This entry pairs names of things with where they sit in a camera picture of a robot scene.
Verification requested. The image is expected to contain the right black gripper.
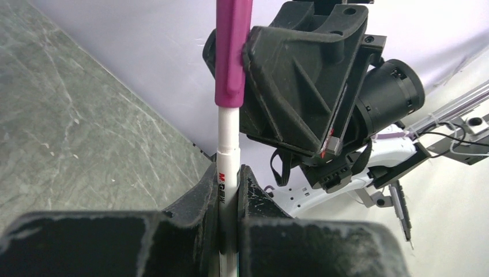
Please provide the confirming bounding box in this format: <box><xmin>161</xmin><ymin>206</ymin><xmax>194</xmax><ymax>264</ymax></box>
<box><xmin>241</xmin><ymin>1</ymin><xmax>382</xmax><ymax>167</ymax></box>

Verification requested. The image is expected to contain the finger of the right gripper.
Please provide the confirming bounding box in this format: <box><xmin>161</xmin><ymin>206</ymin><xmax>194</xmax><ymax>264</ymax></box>
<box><xmin>202</xmin><ymin>29</ymin><xmax>216</xmax><ymax>78</ymax></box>

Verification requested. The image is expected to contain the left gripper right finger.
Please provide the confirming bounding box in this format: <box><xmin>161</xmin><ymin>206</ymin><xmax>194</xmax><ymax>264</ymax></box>
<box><xmin>238</xmin><ymin>165</ymin><xmax>409</xmax><ymax>276</ymax></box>

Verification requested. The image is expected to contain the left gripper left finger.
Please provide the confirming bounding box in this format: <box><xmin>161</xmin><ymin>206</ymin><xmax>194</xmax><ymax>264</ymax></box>
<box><xmin>1</xmin><ymin>164</ymin><xmax>219</xmax><ymax>276</ymax></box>

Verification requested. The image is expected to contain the purple pen cap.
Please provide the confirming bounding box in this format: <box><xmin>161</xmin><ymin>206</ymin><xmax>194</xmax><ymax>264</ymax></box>
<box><xmin>215</xmin><ymin>0</ymin><xmax>253</xmax><ymax>108</ymax></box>

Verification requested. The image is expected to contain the white marker pen orange tip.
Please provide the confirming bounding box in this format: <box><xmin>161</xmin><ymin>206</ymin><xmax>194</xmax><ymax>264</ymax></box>
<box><xmin>216</xmin><ymin>107</ymin><xmax>240</xmax><ymax>276</ymax></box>

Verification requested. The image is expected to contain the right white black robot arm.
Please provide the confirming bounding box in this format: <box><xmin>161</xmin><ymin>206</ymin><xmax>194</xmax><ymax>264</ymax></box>
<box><xmin>203</xmin><ymin>1</ymin><xmax>428</xmax><ymax>219</ymax></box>

